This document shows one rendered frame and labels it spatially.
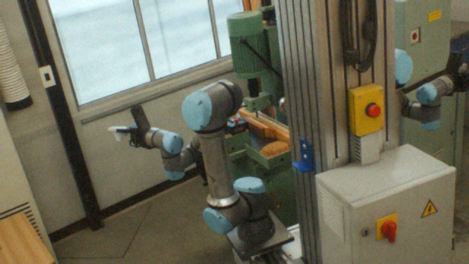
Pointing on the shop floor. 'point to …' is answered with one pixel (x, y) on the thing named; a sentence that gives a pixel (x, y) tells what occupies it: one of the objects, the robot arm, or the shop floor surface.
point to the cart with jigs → (21, 243)
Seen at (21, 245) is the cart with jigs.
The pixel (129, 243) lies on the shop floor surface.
